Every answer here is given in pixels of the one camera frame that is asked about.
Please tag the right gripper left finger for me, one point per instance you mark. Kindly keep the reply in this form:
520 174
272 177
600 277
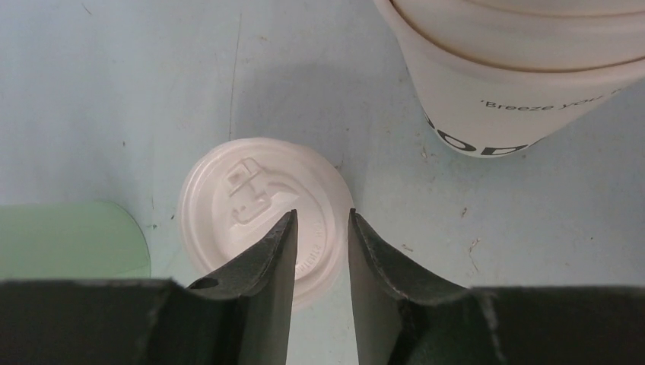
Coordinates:
238 314

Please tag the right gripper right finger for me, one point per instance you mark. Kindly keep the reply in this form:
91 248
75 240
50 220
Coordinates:
406 314

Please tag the white plastic lids stack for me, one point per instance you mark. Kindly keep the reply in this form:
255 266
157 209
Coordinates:
235 193

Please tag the stack of paper cups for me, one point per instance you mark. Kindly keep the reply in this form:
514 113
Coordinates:
493 82

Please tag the green straw holder cup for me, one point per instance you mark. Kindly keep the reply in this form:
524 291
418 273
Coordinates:
71 240

